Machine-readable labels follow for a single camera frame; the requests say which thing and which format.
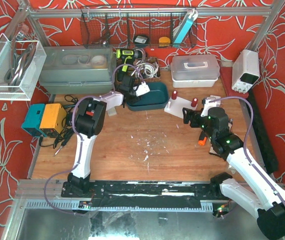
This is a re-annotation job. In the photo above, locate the large red spring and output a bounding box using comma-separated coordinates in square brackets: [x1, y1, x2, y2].
[171, 90, 178, 100]
[190, 98, 198, 108]

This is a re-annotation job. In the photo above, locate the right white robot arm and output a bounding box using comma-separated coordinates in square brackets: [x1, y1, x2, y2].
[182, 107, 285, 240]

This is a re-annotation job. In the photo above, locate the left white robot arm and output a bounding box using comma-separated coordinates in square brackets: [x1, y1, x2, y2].
[67, 78, 150, 194]

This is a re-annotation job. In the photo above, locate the white peg board fixture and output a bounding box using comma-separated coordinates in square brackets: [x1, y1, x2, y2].
[164, 97, 197, 119]

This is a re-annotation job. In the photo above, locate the orange black screwdriver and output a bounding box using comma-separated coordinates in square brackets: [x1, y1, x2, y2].
[198, 131, 208, 146]

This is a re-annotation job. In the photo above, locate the wicker basket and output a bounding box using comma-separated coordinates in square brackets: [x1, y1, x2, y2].
[128, 57, 160, 80]

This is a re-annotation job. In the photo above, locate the small grey metal plate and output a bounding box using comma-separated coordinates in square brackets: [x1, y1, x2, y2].
[107, 108, 117, 117]

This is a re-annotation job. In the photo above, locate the teal plastic tray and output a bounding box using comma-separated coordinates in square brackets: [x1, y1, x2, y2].
[127, 82, 169, 112]

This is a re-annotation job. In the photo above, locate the white plastic storage box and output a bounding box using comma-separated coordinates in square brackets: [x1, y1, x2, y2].
[170, 54, 220, 88]

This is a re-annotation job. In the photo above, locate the black round tin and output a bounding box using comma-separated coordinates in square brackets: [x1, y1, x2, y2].
[133, 34, 150, 48]

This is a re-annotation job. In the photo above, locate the red book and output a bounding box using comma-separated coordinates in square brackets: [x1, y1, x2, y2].
[220, 66, 249, 99]

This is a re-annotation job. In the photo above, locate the white power supply unit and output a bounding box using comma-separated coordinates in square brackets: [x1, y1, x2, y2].
[231, 49, 260, 94]

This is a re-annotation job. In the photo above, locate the yellow tape measure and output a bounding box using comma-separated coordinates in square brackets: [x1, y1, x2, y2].
[158, 36, 171, 48]

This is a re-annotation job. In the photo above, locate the grey plastic toolbox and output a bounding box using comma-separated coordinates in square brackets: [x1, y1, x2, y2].
[38, 46, 117, 95]

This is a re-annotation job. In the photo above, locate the yellow soldering station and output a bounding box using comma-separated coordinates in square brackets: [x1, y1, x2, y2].
[39, 103, 67, 138]

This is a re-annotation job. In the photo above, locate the blue white flat box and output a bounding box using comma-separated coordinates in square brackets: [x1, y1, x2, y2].
[172, 8, 199, 48]

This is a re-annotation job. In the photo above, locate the teal box device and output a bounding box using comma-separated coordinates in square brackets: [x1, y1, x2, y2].
[21, 103, 45, 137]

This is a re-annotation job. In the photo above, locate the clear acrylic box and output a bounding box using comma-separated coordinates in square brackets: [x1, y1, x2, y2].
[0, 34, 47, 101]

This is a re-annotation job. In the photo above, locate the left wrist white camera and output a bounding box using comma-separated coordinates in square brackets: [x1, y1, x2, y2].
[133, 82, 150, 97]

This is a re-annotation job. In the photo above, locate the white coiled cable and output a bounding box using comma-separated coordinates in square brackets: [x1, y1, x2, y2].
[134, 62, 160, 80]

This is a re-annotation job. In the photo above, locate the yellow green cordless drill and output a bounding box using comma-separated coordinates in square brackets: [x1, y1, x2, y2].
[116, 48, 144, 82]

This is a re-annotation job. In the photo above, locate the black wire basket shelf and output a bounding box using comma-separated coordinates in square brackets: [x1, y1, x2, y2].
[80, 3, 197, 48]

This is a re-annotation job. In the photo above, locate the black cable duct strip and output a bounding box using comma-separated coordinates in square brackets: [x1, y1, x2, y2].
[247, 90, 279, 175]

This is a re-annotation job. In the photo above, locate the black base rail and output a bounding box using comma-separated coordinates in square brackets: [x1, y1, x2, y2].
[61, 180, 230, 210]

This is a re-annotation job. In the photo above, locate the black cable bundle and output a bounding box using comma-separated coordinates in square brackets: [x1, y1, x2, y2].
[39, 94, 91, 156]

